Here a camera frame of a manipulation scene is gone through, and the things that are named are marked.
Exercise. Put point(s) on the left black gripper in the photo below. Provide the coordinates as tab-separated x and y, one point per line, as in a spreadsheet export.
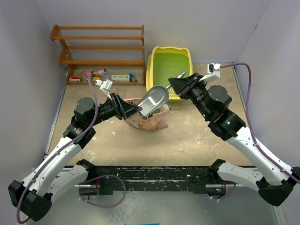
122	108

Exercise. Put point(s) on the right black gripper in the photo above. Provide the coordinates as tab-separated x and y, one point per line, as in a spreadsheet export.
179	84

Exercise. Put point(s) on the silver metal scoop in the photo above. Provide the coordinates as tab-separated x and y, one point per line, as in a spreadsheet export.
155	98

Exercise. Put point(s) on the pink cat litter bag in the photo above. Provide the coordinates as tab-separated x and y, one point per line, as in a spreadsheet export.
154	121

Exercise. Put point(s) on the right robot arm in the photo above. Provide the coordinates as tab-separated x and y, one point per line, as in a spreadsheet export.
273	179

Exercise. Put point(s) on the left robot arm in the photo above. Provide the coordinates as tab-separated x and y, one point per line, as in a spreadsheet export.
36	193

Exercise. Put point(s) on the yellow green litter box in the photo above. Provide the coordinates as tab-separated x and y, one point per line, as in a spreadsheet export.
166	62

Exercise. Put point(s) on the pale green long box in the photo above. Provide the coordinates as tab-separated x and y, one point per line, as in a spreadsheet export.
120	78

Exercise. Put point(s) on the red white small box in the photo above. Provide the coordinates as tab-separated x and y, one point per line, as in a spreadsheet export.
74	79

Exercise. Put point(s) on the blue grey bottle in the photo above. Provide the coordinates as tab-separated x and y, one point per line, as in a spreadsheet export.
132	78

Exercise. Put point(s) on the clear plastic cup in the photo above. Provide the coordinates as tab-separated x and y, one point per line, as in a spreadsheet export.
105	76

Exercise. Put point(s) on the pink small package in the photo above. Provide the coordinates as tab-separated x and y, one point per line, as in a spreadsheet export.
88	73

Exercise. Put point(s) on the brown wooden shelf rack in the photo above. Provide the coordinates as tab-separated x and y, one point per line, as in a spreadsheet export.
66	58

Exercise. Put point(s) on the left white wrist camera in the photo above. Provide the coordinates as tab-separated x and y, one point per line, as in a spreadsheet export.
105	86

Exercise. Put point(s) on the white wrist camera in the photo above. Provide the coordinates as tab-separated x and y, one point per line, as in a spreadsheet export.
213	73
105	86

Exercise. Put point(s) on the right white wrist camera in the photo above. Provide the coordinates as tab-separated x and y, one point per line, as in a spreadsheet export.
213	73

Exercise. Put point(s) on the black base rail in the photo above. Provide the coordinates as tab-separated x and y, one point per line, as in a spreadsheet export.
195	179

